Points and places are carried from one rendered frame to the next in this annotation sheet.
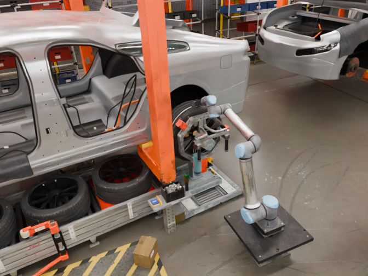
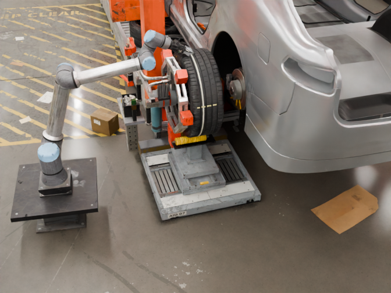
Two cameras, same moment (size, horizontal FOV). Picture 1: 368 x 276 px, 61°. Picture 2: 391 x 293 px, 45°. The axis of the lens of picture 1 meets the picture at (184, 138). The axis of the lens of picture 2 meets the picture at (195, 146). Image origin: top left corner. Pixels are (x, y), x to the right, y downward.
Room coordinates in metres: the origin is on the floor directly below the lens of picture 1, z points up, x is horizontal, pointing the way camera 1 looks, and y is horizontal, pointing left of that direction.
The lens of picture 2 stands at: (3.61, -3.17, 2.69)
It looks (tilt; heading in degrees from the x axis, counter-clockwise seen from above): 37 degrees down; 100
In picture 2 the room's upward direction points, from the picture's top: 1 degrees clockwise
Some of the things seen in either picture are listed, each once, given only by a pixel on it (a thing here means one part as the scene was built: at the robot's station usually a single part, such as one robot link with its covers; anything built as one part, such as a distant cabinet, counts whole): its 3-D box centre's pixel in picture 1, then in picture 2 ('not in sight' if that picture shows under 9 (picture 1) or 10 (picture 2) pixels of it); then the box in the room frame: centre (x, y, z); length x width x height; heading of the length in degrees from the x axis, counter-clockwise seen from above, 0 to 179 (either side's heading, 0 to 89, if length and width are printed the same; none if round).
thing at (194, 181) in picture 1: (194, 168); (194, 147); (3.04, -0.10, 0.32); 0.40 x 0.30 x 0.28; 118
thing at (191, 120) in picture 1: (200, 137); (174, 96); (2.89, -0.18, 0.85); 0.54 x 0.07 x 0.54; 118
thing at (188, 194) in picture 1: (170, 198); (130, 110); (2.41, 0.17, 0.44); 0.43 x 0.17 x 0.03; 118
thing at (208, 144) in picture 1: (204, 140); (164, 97); (2.83, -0.22, 0.85); 0.21 x 0.14 x 0.14; 28
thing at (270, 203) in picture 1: (268, 206); (50, 157); (2.10, -0.74, 0.56); 0.17 x 0.15 x 0.18; 112
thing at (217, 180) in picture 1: (197, 179); (195, 168); (3.06, -0.14, 0.13); 0.50 x 0.36 x 0.10; 118
